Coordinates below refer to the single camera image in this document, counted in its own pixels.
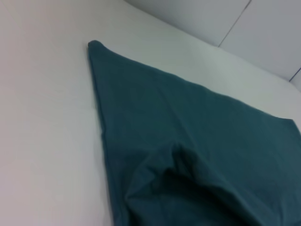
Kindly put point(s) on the teal blue shirt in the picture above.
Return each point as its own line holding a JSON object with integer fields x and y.
{"x": 176, "y": 117}

